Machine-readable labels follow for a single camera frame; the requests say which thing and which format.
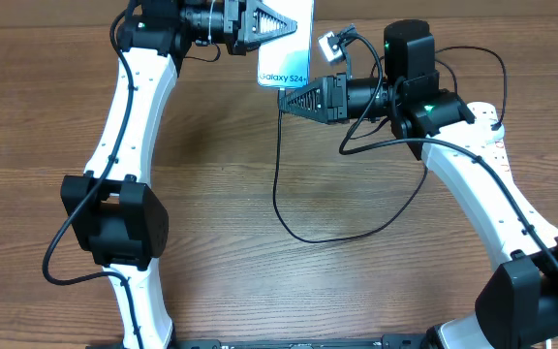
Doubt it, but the blue Samsung Galaxy smartphone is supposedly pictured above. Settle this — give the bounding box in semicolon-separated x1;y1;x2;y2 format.
258;0;315;89

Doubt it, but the white USB wall charger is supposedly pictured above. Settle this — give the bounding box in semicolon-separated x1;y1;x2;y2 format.
487;122;505;143

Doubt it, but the white power strip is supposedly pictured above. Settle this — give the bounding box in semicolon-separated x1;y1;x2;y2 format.
468;102;512;175

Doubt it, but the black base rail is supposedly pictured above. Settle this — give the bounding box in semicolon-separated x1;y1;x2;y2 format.
84;332;517;349

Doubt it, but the black USB charging cable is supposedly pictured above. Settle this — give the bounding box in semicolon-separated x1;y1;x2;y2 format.
271;46;509;244

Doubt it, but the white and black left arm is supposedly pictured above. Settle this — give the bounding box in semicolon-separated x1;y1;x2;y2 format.
60;1;298;348

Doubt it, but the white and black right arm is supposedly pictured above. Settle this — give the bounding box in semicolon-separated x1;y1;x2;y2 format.
278;19;558;348

